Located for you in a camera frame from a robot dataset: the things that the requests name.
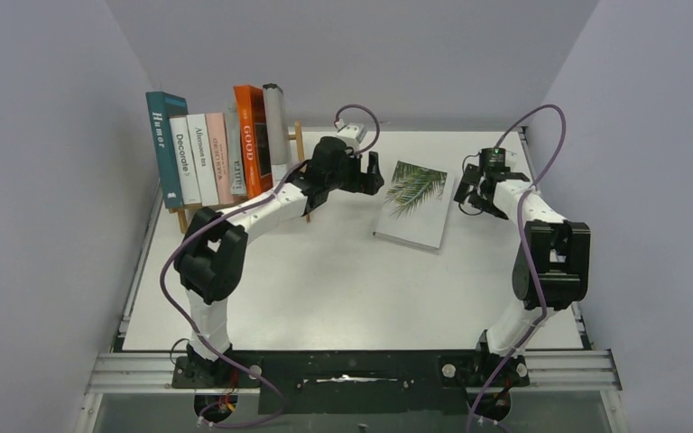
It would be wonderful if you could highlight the grey book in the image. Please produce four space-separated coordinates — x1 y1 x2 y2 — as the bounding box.
373 161 456 252
225 102 247 197

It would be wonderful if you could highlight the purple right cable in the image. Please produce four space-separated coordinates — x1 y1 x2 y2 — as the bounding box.
465 104 568 433

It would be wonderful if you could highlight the white Afternoon tea book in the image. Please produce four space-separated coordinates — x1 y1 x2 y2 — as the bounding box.
187 114 219 207

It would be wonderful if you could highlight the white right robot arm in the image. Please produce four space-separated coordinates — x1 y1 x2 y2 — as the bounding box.
454 148 591 385

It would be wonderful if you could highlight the wooden book rack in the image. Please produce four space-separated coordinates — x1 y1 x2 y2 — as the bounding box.
168 120 313 235

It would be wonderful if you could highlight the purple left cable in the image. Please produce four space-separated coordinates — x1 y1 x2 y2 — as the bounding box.
159 104 382 430

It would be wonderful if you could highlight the pink book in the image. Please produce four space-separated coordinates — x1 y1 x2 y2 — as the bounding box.
205 113 235 206

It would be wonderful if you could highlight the orange book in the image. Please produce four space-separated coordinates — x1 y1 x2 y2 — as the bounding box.
233 85 273 198

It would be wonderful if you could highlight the teal Humor book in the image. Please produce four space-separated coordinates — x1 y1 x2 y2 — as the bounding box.
145 91 189 209

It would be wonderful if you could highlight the white Decorate Furniture book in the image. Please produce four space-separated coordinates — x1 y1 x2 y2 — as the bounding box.
170 115 201 206

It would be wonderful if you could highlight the white grey file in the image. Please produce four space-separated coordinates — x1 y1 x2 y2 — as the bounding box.
263 83 291 184

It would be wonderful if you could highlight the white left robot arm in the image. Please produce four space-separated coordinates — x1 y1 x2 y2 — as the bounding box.
169 136 384 364

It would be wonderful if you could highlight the purple cable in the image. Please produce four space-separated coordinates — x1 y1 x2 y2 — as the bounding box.
465 104 568 433
159 104 382 430

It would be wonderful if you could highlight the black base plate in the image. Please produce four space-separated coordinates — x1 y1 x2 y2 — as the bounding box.
171 349 531 420

